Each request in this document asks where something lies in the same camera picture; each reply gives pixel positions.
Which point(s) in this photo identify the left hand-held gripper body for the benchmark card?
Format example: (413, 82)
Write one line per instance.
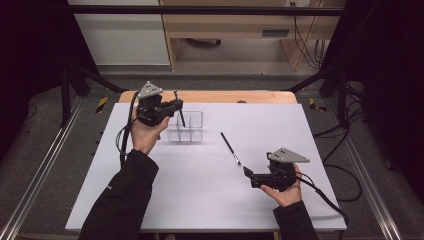
(151, 111)

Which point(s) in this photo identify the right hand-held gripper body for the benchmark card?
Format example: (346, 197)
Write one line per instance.
(276, 178)

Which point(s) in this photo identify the black makeup pencil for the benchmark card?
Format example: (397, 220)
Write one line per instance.
(182, 120)

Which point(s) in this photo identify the clear plastic organizer box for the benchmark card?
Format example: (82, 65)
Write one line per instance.
(193, 133)

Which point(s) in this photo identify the black pen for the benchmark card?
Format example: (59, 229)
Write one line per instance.
(230, 148)

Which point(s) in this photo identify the person's right hand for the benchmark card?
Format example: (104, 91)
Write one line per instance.
(288, 197)

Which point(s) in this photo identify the person's left hand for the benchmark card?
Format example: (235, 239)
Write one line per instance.
(145, 138)

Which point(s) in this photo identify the wooden table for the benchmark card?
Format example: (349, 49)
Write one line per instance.
(216, 96)

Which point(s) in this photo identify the yellow black tape strip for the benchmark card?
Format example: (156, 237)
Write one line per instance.
(313, 104)
(102, 104)

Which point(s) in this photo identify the white table board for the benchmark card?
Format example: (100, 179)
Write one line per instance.
(200, 200)

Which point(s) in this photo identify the white cabinet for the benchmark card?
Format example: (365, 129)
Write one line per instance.
(123, 40)

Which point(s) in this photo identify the black metal stand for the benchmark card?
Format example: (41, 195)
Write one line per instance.
(65, 100)
(342, 100)

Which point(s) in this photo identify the wooden desk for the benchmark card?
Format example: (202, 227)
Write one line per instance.
(233, 25)

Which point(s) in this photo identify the dark curtain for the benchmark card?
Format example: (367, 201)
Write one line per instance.
(390, 66)
(30, 50)

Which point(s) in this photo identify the aluminium rail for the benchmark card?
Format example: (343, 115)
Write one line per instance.
(40, 173)
(370, 186)

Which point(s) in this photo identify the black horizontal frame bar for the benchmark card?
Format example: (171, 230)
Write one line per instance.
(200, 10)

